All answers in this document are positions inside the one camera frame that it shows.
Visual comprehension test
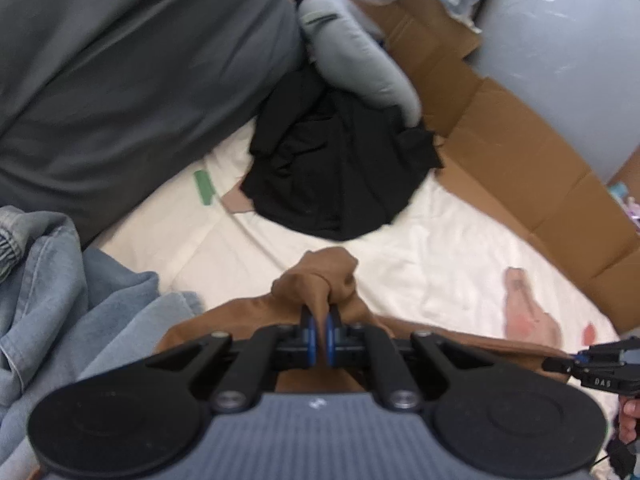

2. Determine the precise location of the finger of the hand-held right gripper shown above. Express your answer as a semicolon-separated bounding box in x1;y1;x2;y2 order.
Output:
574;337;640;364
542;356;623;395

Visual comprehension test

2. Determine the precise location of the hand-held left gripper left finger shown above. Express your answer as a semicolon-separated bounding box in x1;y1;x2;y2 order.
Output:
145;307;317;414

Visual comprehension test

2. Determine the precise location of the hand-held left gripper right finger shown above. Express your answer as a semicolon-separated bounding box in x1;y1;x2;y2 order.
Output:
324;307;496;413

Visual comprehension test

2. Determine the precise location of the brown printed t-shirt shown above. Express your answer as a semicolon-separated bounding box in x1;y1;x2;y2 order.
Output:
155;247;571;396

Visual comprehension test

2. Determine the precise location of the person's right hand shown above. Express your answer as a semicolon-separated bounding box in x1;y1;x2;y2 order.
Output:
619;397;640;443

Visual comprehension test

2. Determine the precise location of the white bear-print bed sheet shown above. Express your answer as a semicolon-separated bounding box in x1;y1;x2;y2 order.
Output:
85;120;631;411

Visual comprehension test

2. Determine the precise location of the black crumpled garment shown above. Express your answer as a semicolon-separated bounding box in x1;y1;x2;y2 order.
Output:
240;67;445;242

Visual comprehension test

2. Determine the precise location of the flattened cardboard sheet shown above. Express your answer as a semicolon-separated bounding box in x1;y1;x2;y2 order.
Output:
352;0;640;336

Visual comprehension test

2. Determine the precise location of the blue denim garment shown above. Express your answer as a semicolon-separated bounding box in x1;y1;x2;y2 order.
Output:
0;205;203;480

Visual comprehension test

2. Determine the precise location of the grey neck pillow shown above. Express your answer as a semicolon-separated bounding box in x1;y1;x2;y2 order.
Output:
298;0;422;128

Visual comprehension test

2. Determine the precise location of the dark grey cloth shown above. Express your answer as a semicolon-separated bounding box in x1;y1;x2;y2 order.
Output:
0;0;308;248

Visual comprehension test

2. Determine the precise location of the grey plastic-wrapped mattress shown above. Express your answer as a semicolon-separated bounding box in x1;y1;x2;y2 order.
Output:
470;0;640;183

